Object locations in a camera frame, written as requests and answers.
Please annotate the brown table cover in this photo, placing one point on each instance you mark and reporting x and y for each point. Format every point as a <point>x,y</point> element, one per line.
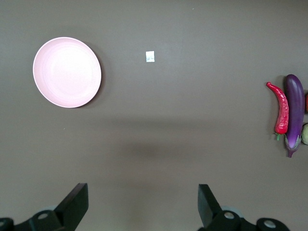
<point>168,120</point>

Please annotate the red pomegranate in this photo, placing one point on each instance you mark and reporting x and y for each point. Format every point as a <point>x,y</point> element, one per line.
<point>307,101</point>

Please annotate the small square paper tag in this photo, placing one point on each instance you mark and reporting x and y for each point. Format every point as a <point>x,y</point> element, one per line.
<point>150,56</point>

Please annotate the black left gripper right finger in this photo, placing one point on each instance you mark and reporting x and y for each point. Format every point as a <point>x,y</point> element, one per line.
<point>219,221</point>

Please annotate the pink round plate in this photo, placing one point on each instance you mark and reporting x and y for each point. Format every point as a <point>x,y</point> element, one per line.
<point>67,72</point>

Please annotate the purple eggplant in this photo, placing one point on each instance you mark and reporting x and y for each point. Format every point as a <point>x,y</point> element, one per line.
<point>294,108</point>

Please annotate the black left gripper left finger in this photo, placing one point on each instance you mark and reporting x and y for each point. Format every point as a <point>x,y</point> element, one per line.
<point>62,219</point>

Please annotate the red chili pepper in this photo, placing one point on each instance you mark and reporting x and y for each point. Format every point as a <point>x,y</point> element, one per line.
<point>284,108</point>

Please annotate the yellow-pink peach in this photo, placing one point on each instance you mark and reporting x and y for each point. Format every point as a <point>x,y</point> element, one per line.
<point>305,134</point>

